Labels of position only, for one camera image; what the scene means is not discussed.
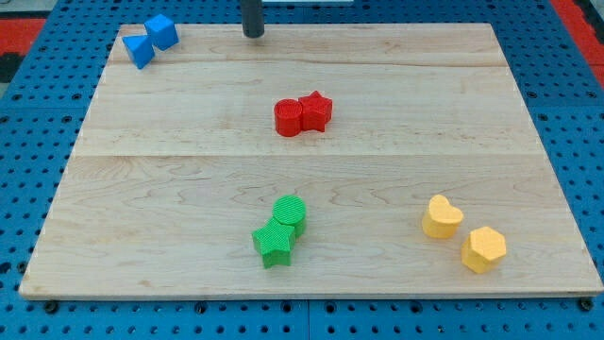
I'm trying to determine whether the yellow heart block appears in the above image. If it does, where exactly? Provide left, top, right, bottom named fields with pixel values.
left=422, top=195, right=464, bottom=239

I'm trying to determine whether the wooden board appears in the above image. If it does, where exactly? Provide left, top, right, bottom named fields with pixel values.
left=20, top=24, right=603, bottom=300

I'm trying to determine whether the red star block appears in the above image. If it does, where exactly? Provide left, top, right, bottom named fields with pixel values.
left=298, top=91, right=333, bottom=132

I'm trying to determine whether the green cylinder block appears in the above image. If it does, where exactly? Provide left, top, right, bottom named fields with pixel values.
left=273, top=195, right=307, bottom=238

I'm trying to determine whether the blue triangle block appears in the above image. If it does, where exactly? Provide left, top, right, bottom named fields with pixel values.
left=122, top=35, right=155, bottom=70

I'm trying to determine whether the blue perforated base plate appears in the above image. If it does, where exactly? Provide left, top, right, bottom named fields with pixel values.
left=1, top=0, right=603, bottom=339

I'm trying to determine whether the red cylinder block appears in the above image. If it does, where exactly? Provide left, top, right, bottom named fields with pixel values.
left=274, top=98, right=303, bottom=137

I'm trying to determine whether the yellow hexagon block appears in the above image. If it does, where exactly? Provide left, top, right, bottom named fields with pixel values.
left=461, top=226, right=507, bottom=274

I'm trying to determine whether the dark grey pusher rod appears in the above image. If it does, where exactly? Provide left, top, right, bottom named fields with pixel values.
left=240, top=0, right=264, bottom=39

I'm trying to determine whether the blue cube block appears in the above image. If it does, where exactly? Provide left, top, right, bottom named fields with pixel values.
left=143, top=14, right=179, bottom=51

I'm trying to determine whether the green star block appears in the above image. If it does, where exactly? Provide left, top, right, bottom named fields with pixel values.
left=251, top=218, right=296, bottom=269

